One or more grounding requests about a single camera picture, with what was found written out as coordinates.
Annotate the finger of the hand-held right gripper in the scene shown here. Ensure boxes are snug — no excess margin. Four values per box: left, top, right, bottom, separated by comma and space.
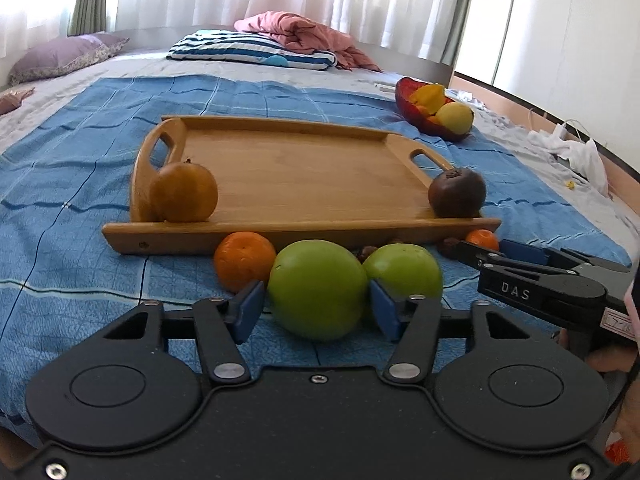
499, 238, 632, 275
456, 240, 586, 281

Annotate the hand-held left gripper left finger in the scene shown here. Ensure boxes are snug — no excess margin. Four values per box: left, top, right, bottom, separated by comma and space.
100, 280, 266, 387

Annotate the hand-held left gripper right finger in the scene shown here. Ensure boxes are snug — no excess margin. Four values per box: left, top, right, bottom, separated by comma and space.
369, 280, 532, 387

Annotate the small tangerine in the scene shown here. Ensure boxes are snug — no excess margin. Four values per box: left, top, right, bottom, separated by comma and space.
465, 229, 500, 252

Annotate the green apple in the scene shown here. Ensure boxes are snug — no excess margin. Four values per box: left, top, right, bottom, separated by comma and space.
267, 240, 370, 342
362, 243, 444, 313

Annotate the wooden tray with handles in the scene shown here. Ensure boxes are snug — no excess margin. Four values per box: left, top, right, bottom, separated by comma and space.
102, 116, 502, 256

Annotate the person's right hand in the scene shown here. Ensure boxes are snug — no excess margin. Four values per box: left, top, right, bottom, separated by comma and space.
586, 346, 640, 456

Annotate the dark brown round fruit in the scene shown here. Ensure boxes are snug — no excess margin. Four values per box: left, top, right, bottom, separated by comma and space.
428, 167, 487, 219

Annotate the white crumpled cloth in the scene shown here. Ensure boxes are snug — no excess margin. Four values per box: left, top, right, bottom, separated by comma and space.
529, 127, 612, 197

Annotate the round orange fruit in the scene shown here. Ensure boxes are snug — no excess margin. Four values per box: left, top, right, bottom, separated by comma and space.
149, 159, 219, 224

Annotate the yellow pear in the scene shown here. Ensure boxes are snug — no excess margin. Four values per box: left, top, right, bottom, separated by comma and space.
437, 102, 475, 135

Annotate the red glass bowl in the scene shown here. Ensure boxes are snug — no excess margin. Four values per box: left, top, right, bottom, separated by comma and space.
394, 76, 474, 142

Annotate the blue checked blanket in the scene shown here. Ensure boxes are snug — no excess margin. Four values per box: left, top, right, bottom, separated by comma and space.
0, 76, 634, 453

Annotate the yellow starfruit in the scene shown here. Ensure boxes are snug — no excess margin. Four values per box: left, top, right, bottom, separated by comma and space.
409, 83, 446, 114

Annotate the white wardrobe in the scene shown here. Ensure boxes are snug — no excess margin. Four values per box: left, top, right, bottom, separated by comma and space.
452, 0, 640, 161

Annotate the blue white striped pillow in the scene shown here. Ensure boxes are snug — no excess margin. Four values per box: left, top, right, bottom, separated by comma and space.
167, 29, 339, 71

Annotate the pink quilt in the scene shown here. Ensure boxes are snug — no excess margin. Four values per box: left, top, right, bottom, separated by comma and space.
234, 11, 384, 72

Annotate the purple pillow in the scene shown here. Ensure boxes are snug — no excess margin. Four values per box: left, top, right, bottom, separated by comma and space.
7, 33, 130, 86

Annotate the brown cloth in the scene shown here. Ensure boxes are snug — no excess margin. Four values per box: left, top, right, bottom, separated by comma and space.
0, 87, 36, 116

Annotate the white charger with cable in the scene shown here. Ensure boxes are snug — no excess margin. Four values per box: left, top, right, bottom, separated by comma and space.
555, 119, 593, 143

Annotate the wooden bed frame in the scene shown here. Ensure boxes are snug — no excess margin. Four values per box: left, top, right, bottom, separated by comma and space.
447, 71, 640, 186

